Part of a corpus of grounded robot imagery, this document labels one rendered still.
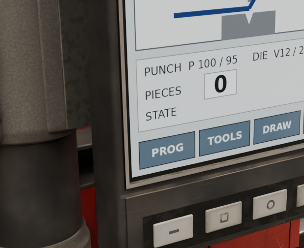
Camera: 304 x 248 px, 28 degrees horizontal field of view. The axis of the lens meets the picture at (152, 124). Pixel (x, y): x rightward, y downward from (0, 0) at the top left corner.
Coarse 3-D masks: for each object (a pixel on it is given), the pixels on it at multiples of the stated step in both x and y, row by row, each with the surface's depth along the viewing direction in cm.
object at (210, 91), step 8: (216, 72) 49; (224, 72) 50; (232, 72) 50; (208, 80) 49; (216, 80) 50; (224, 80) 50; (232, 80) 50; (208, 88) 49; (216, 88) 50; (224, 88) 50; (232, 88) 50; (208, 96) 50; (216, 96) 50
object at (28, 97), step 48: (0, 0) 51; (48, 0) 52; (0, 48) 52; (48, 48) 54; (0, 96) 54; (48, 96) 55; (0, 144) 55; (48, 144) 57; (0, 192) 57; (48, 192) 58; (0, 240) 59; (48, 240) 59
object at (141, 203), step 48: (96, 0) 45; (96, 48) 46; (96, 96) 48; (96, 144) 50; (288, 144) 55; (96, 192) 51; (144, 192) 49; (192, 192) 51; (240, 192) 53; (288, 192) 56; (144, 240) 50; (192, 240) 52
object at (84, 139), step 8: (88, 128) 98; (80, 136) 94; (88, 136) 94; (80, 144) 91; (88, 144) 91; (80, 152) 98; (88, 152) 99; (80, 160) 99; (88, 160) 99; (80, 168) 98; (88, 168) 98; (80, 176) 95; (88, 176) 95; (80, 184) 92; (88, 184) 92
